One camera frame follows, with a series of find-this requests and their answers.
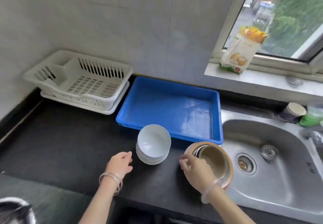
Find round metal sink strainer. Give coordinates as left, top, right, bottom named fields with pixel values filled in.
left=260, top=145, right=279, bottom=161

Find person's right hand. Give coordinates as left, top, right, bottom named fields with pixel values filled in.
left=179, top=153, right=222, bottom=194

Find large white bowl black print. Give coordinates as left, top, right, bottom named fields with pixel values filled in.
left=136, top=147, right=169, bottom=166

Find white yellow flour bag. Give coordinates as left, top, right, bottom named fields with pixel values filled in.
left=219, top=26, right=268, bottom=74

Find pink rimmed elephant plate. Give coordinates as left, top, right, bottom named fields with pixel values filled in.
left=183, top=142, right=235, bottom=191

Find white plastic dish rack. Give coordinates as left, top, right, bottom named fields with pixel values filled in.
left=23, top=50, right=134, bottom=111

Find steel wool scrubber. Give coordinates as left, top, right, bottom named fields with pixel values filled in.
left=285, top=76, right=303, bottom=87

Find white jade bangle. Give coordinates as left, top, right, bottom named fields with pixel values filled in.
left=201, top=178, right=224, bottom=204

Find blue plastic tray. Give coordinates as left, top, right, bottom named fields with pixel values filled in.
left=116, top=76, right=224, bottom=146

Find plain white bowl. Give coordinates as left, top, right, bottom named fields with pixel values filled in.
left=137, top=124, right=172, bottom=159
left=136, top=145, right=169, bottom=164
left=136, top=143, right=170, bottom=162
left=136, top=140, right=170, bottom=160
left=136, top=144, right=170, bottom=163

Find white tiled windowsill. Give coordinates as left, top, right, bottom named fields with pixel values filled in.
left=204, top=64, right=323, bottom=106

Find grey metal faucet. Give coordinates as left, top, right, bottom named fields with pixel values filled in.
left=299, top=126, right=323, bottom=147

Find person's right forearm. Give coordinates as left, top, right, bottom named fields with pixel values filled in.
left=202, top=181, right=257, bottom=224

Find silver wrist bangles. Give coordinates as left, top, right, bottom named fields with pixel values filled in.
left=98, top=172, right=123, bottom=196

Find grey window frame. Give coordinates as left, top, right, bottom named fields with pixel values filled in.
left=211, top=0, right=323, bottom=75

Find black gas burner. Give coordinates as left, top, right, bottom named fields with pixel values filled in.
left=0, top=202, right=32, bottom=224

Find white drip tray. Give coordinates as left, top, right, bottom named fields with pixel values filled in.
left=40, top=80, right=131, bottom=115

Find stainless steel sink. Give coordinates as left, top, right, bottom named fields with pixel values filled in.
left=219, top=109, right=323, bottom=224

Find person's left forearm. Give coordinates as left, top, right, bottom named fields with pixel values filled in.
left=78, top=173, right=124, bottom=224

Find purple white paper cup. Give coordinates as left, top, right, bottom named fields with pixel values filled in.
left=279, top=102, right=307, bottom=124

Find dark green glass stove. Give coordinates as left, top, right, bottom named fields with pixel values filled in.
left=0, top=173, right=93, bottom=224

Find person's left hand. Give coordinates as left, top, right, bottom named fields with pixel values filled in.
left=105, top=151, right=134, bottom=180

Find green plastic container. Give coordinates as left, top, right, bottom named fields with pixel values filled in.
left=299, top=105, right=323, bottom=127

